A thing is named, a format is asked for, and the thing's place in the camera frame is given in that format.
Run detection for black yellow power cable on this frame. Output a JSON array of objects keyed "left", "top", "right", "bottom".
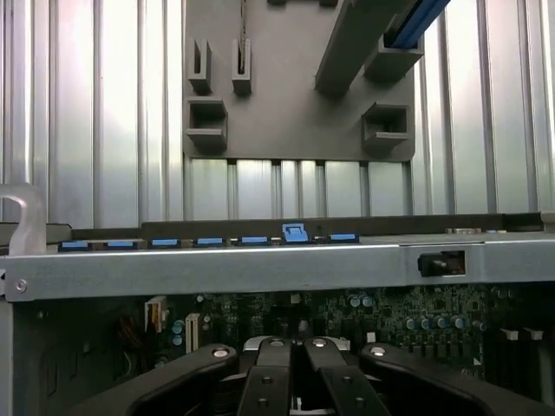
[{"left": 116, "top": 315, "right": 148, "bottom": 361}]

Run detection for white expansion slot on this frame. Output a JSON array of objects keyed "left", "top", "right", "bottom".
[{"left": 185, "top": 314, "right": 201, "bottom": 354}]

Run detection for grey plastic parts rack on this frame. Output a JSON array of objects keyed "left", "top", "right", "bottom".
[{"left": 181, "top": 0, "right": 452, "bottom": 162}]

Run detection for open grey PC case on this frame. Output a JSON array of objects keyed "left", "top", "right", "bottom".
[{"left": 0, "top": 211, "right": 555, "bottom": 416}]

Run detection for green Dell motherboard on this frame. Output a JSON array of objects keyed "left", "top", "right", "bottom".
[{"left": 142, "top": 285, "right": 555, "bottom": 391}]

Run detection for white power connector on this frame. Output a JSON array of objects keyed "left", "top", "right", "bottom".
[{"left": 145, "top": 296, "right": 168, "bottom": 333}]

